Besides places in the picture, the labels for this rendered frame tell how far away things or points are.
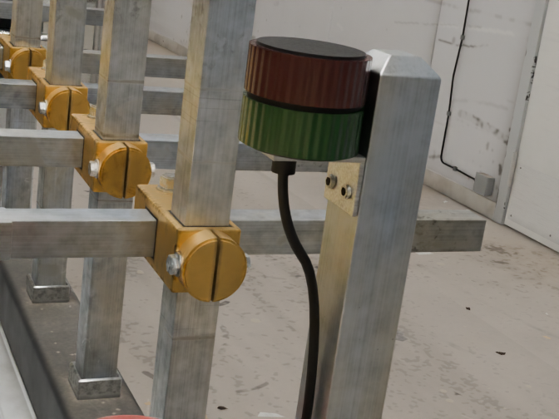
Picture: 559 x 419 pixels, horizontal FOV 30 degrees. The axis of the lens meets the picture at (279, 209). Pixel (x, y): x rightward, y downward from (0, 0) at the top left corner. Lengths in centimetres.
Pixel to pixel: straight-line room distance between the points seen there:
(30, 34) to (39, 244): 72
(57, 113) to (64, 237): 44
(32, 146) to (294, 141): 57
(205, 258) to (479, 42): 403
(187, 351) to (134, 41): 32
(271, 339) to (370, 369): 246
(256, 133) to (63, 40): 75
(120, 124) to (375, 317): 50
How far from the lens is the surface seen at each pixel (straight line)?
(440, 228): 92
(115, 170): 98
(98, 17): 206
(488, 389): 296
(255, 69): 49
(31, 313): 128
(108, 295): 105
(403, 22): 523
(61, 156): 104
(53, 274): 130
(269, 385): 275
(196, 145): 75
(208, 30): 74
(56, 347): 120
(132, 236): 80
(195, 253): 75
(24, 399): 126
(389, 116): 51
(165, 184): 85
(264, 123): 49
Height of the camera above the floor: 121
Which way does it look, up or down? 16 degrees down
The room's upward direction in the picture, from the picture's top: 8 degrees clockwise
